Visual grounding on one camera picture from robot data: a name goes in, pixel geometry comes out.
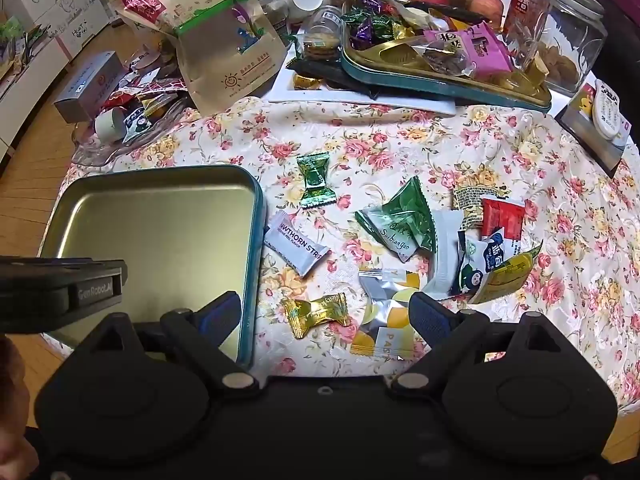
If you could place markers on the green foil candy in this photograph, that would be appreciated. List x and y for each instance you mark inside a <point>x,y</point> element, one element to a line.
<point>314,180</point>

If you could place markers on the long white snack packet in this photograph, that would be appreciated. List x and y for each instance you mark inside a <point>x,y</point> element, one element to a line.
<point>445,255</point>

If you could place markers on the yellow green snack packet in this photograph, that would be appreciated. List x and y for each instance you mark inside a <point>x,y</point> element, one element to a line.
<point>515,270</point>

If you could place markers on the grey cardboard box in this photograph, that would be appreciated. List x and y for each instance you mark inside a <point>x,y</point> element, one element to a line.
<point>90,87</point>

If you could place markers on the white strip snack packet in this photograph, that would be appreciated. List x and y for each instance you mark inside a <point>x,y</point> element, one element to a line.
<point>295,245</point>

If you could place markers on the glass cookie jar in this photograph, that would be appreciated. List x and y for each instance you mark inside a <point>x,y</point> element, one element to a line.
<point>565,45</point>

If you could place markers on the white remote control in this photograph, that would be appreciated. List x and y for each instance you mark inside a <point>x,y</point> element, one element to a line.
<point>610,110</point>

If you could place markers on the red white snack packet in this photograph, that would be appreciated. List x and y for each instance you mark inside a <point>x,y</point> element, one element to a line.
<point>502,217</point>

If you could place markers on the gold foil candy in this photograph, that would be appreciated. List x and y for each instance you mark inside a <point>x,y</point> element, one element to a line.
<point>315,312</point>

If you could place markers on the small gold wrapped candy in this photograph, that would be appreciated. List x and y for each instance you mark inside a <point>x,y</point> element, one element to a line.
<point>306,81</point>

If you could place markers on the clear brown snack packet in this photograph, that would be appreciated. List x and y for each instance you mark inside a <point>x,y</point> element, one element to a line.
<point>442,60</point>

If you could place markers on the red printed packet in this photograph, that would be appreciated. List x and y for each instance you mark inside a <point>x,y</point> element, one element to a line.
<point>522,2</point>

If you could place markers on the beige brown patterned packet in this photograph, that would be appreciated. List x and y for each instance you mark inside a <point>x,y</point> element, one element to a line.
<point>467,205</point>

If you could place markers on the pile of foil candies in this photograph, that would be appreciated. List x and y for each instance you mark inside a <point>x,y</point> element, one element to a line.
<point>375,22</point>

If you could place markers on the red label paper pouch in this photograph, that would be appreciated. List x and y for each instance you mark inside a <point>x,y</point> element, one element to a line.
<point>140,2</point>

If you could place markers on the pink snack packet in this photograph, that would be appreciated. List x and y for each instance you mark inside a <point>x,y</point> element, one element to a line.
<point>480,47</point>

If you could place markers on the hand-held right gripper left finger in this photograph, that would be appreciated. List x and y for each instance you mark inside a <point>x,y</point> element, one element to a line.
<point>222,316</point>

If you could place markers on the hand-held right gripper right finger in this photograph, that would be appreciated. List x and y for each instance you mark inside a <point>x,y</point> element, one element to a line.
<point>430,319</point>

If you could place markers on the white cabinet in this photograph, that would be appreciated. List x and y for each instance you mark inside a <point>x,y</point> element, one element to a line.
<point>45,20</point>

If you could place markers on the green leaf snack packet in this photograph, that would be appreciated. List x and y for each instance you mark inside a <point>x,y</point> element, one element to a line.
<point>405,220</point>

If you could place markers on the silver yellow snack packet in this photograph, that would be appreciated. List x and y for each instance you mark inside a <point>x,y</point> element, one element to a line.
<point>385,310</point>

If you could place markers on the blue white panda packet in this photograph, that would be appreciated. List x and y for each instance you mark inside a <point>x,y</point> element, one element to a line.
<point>136,125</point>
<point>475,265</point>

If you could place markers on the small glass jar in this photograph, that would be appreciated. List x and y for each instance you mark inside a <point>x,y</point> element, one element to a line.
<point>322,30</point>

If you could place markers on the dark-edged picture book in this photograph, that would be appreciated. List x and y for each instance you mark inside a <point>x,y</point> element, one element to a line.
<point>590,140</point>

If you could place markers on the kraft paper bag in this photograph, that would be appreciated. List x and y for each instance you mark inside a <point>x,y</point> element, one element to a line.
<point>225,45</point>

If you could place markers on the pile of mixed snack packets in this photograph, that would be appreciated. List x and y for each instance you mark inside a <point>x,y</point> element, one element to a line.
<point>150,95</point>

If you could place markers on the floral tablecloth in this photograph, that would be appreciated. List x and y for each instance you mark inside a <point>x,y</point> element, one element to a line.
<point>390,150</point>

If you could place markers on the teal gold snack tin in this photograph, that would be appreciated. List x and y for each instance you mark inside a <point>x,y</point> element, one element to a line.
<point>400,77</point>

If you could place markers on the clear glass plate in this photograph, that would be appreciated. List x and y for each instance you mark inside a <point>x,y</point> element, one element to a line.
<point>100,152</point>

